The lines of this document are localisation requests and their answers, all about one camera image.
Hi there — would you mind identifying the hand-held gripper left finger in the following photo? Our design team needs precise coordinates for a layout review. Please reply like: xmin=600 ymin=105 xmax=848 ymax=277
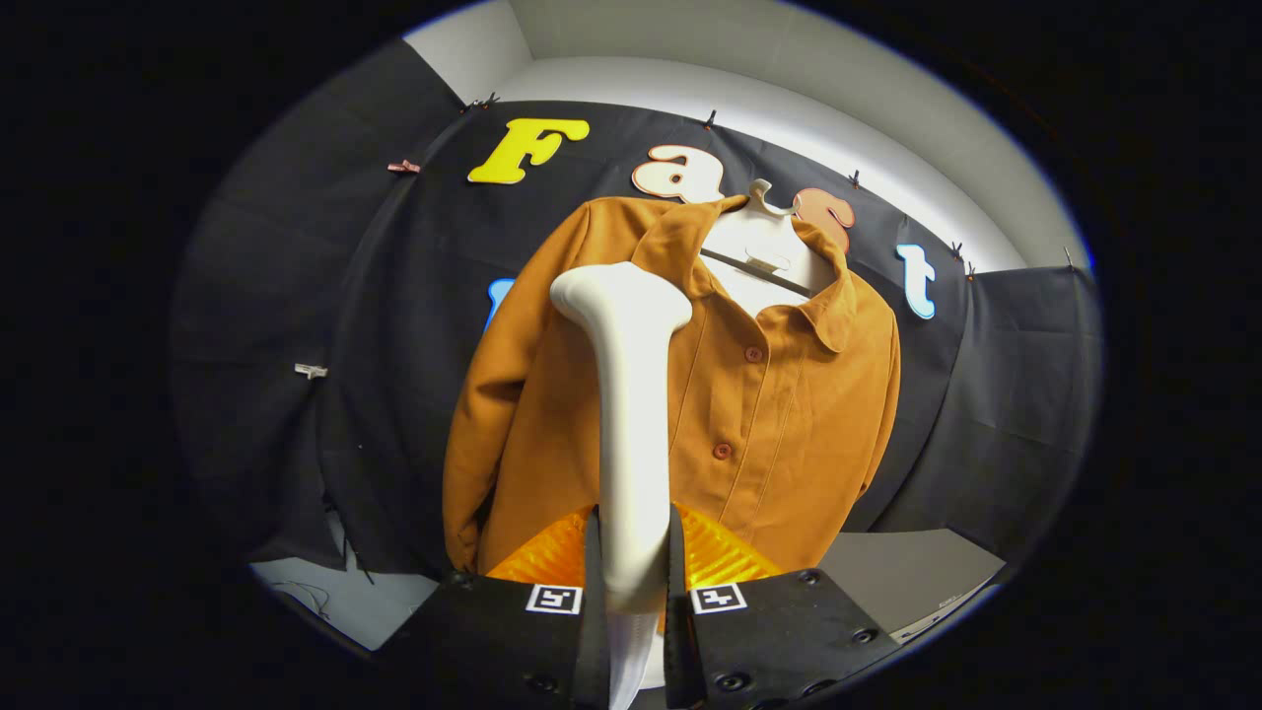
xmin=375 ymin=506 xmax=612 ymax=710

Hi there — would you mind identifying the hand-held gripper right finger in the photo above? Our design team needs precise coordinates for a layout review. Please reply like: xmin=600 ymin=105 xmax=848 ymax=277
xmin=663 ymin=504 xmax=901 ymax=710

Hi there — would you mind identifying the brown button-up shirt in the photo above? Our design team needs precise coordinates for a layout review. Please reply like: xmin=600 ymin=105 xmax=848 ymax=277
xmin=442 ymin=194 xmax=902 ymax=578

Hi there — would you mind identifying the white garment steamer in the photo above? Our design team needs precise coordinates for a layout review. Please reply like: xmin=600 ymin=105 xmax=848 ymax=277
xmin=549 ymin=262 xmax=694 ymax=614

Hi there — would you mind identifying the grey cabinet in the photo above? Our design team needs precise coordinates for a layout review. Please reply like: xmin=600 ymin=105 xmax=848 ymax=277
xmin=818 ymin=530 xmax=1007 ymax=642

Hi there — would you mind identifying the black backdrop cloth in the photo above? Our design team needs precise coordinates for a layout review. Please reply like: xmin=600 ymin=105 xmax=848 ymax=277
xmin=168 ymin=39 xmax=1103 ymax=593

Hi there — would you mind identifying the white mannequin torso stand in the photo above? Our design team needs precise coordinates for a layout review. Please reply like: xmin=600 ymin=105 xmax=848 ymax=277
xmin=700 ymin=177 xmax=839 ymax=319

